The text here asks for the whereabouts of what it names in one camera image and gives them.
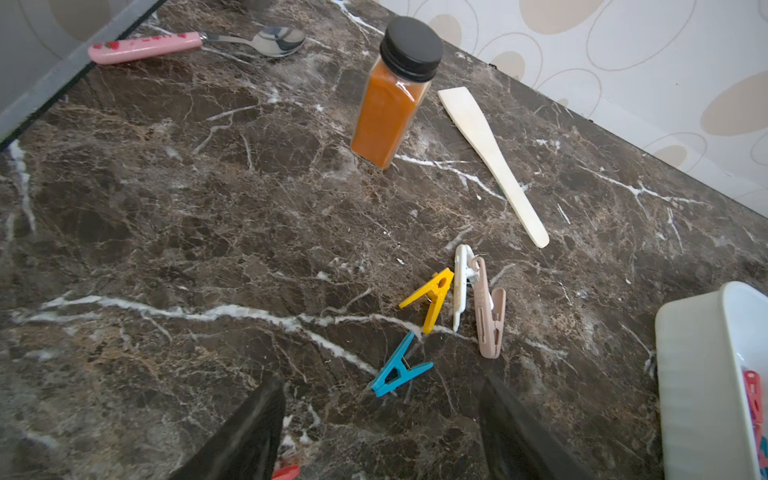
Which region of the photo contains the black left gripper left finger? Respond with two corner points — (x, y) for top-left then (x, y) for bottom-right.
(170, 377), (286, 480)

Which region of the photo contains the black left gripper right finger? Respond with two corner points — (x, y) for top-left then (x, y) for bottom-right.
(479, 375), (594, 479)

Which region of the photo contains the yellow clothespin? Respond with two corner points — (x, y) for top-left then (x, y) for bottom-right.
(399, 268), (454, 334)

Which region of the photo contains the white plastic storage box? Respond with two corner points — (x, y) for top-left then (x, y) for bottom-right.
(655, 281), (767, 479)

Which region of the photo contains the dark red clothespin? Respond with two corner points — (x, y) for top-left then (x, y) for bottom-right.
(271, 465), (301, 480)

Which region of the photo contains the blue clothespin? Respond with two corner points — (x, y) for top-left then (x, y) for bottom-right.
(372, 332), (434, 398)

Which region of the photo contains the beige pink clothespin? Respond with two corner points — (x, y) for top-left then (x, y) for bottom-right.
(469, 256), (506, 359)

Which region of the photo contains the white clothespin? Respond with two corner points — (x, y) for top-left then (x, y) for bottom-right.
(452, 244), (479, 332)

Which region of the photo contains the wooden spatula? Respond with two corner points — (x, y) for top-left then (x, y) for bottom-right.
(438, 87), (550, 248)

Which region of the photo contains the amber jar black lid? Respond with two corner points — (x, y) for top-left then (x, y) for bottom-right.
(350, 16), (443, 169)

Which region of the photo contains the pink pen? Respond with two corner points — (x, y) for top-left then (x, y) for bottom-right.
(88, 26), (306, 65)

